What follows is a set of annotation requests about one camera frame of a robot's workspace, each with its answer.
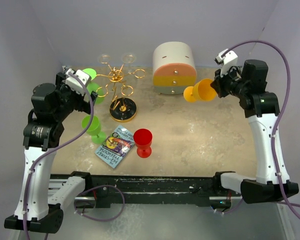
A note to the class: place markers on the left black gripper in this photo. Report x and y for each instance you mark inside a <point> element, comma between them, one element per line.
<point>82,105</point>

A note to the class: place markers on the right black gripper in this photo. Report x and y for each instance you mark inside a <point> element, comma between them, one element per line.
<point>219,82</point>

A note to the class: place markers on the green plastic goblet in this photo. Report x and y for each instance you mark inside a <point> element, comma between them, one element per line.
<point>95,131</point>
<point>93,86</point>

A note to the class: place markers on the orange plastic goblet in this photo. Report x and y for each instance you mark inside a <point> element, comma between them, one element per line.
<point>201,91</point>

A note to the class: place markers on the clear wine glass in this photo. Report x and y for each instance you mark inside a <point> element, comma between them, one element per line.
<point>104,59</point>
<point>128,58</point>

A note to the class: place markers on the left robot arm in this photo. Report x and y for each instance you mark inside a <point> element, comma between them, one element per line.
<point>52,104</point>

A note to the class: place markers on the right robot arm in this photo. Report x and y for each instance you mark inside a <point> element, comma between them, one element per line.
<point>261,108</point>

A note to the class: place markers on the gold wine glass rack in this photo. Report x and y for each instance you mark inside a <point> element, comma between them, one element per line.
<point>122,108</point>

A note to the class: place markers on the pastel mini drawer chest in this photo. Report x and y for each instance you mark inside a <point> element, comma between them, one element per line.
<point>173,68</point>

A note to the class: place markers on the blue treehouse book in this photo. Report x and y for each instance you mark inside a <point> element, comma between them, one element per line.
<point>116,146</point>

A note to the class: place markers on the red plastic goblet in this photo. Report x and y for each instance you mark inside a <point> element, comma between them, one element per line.
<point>143,140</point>

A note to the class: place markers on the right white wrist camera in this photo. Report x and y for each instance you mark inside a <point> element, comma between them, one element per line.
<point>227,61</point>

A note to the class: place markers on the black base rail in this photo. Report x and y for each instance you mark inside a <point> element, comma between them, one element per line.
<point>156,190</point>

